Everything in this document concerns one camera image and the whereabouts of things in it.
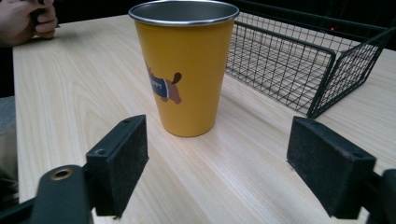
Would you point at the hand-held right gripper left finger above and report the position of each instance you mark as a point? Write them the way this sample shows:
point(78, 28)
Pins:
point(120, 168)

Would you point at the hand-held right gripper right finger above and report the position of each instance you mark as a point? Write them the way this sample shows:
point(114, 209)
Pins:
point(327, 169)

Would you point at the yellow metal cup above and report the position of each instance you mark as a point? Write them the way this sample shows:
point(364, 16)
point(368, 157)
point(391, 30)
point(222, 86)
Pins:
point(186, 71)

